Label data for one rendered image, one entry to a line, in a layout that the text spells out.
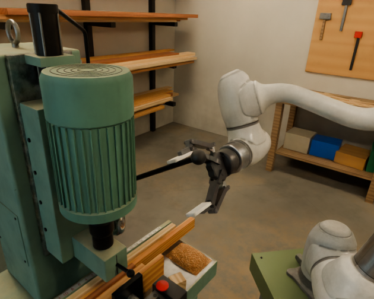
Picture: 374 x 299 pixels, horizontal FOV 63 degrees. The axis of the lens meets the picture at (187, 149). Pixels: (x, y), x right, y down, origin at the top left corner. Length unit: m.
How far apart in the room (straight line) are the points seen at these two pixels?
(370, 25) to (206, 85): 2.05
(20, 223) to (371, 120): 0.97
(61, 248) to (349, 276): 0.78
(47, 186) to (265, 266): 0.92
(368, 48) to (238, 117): 2.90
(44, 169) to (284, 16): 3.48
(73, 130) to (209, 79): 3.89
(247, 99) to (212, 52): 3.46
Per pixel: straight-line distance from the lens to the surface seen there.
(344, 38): 3.75
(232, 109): 0.92
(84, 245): 0.85
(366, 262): 1.01
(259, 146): 0.94
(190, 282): 0.97
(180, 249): 1.03
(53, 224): 0.85
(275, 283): 1.31
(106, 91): 0.57
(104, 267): 0.81
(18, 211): 0.90
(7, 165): 0.84
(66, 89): 0.58
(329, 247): 1.16
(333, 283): 1.04
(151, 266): 0.90
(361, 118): 0.97
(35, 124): 0.74
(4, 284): 1.22
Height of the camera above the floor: 1.62
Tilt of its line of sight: 24 degrees down
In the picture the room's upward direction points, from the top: 2 degrees clockwise
